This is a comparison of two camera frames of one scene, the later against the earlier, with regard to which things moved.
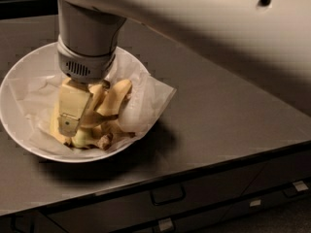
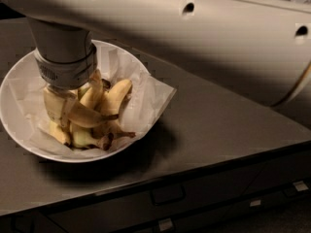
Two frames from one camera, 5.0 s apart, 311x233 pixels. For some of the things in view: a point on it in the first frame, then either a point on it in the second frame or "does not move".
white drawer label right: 300,185 does not move
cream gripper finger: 75,102 -> 58,105
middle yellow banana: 97,92 does not move
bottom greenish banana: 85,137 does not move
